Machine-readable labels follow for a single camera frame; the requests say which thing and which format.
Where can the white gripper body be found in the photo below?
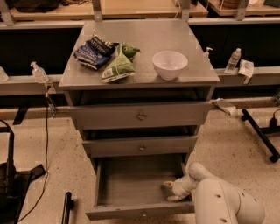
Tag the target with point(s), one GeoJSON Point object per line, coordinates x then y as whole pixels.
{"type": "Point", "coordinates": [179, 188]}

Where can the grey bottom drawer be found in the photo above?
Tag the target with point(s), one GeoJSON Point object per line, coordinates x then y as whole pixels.
{"type": "Point", "coordinates": [133, 187]}

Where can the grey drawer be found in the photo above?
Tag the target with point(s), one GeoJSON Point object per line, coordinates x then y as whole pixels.
{"type": "Point", "coordinates": [139, 115]}
{"type": "Point", "coordinates": [133, 187]}
{"type": "Point", "coordinates": [139, 146]}

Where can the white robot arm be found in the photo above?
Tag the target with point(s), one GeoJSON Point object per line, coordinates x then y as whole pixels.
{"type": "Point", "coordinates": [216, 201]}

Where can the grey middle drawer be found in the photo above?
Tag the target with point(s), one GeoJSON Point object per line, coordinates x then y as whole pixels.
{"type": "Point", "coordinates": [139, 146]}

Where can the grey top drawer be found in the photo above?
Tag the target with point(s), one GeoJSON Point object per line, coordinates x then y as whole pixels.
{"type": "Point", "coordinates": [139, 115]}

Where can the grey three-drawer cabinet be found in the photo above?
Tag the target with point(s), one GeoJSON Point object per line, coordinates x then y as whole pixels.
{"type": "Point", "coordinates": [84, 87]}

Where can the black stand base right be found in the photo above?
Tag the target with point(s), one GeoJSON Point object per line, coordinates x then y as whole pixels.
{"type": "Point", "coordinates": [264, 131]}

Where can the black bar on floor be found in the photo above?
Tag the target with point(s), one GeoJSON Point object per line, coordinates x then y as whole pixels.
{"type": "Point", "coordinates": [68, 206]}

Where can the white bowl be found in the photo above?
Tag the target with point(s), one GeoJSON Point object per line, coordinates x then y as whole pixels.
{"type": "Point", "coordinates": [169, 65]}

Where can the green chip bag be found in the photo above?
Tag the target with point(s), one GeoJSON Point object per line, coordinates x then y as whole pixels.
{"type": "Point", "coordinates": [122, 65]}

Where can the small pump bottle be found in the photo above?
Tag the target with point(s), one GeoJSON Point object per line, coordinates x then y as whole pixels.
{"type": "Point", "coordinates": [207, 53]}

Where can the white paper packet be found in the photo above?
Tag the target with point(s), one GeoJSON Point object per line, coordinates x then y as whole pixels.
{"type": "Point", "coordinates": [246, 69]}

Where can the clear water bottle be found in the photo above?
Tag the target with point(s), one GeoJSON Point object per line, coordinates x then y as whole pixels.
{"type": "Point", "coordinates": [233, 60]}

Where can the blue chip bag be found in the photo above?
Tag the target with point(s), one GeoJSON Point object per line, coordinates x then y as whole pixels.
{"type": "Point", "coordinates": [95, 52]}

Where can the black equipment stand left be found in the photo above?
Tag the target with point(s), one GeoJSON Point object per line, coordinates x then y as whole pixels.
{"type": "Point", "coordinates": [14, 184]}

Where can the clear sanitizer bottle left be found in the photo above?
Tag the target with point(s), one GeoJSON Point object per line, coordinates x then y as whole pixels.
{"type": "Point", "coordinates": [39, 73]}

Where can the crumpled packet on rail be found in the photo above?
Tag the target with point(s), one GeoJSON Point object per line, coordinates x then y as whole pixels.
{"type": "Point", "coordinates": [225, 106]}

